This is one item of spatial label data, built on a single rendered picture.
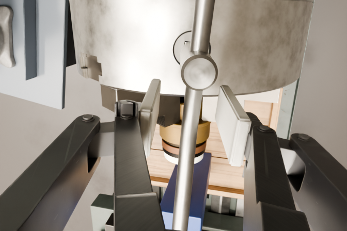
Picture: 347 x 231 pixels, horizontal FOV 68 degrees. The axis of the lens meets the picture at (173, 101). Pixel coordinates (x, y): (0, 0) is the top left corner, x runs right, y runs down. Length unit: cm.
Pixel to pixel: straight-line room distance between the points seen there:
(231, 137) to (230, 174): 55
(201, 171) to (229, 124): 44
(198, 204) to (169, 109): 22
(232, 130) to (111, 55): 15
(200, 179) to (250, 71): 36
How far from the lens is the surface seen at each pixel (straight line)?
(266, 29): 26
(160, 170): 73
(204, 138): 41
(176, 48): 24
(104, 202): 85
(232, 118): 16
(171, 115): 37
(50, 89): 95
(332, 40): 155
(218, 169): 70
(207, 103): 39
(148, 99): 16
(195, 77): 15
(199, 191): 54
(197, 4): 16
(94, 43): 28
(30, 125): 219
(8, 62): 93
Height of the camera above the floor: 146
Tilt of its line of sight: 67 degrees down
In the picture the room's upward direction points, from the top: 146 degrees counter-clockwise
